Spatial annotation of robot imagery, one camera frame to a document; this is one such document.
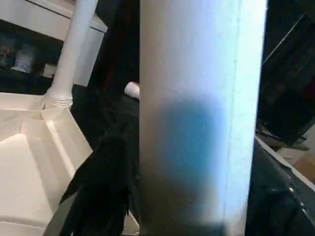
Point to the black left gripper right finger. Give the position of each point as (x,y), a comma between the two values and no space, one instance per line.
(280,201)

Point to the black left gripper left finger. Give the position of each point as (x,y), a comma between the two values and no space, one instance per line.
(106,196)

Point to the white plastic table top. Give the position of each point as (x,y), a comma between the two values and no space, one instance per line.
(34,167)

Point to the white plastic table leg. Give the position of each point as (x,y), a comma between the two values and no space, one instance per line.
(132,90)
(197,98)
(74,49)

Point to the black work mat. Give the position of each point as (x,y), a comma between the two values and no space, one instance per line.
(101,115)

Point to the white glass door cabinet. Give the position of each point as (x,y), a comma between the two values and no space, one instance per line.
(44,19)

